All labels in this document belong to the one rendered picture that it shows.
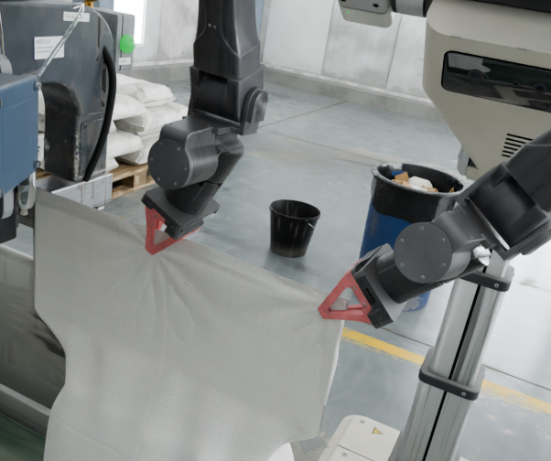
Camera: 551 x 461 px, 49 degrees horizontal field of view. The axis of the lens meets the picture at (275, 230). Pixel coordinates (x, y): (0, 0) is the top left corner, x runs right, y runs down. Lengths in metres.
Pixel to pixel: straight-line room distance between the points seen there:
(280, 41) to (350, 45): 1.10
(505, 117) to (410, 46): 7.82
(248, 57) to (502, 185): 0.30
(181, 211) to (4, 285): 0.91
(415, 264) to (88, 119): 0.62
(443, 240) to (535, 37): 0.49
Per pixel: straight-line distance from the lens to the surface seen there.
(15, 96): 0.55
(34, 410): 1.58
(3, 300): 1.64
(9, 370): 1.74
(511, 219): 0.62
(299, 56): 9.39
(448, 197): 2.88
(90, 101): 1.01
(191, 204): 0.76
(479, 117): 1.08
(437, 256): 0.57
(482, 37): 0.98
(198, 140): 0.67
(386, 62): 8.95
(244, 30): 0.69
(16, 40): 0.89
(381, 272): 0.67
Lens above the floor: 1.41
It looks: 22 degrees down
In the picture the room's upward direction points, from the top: 10 degrees clockwise
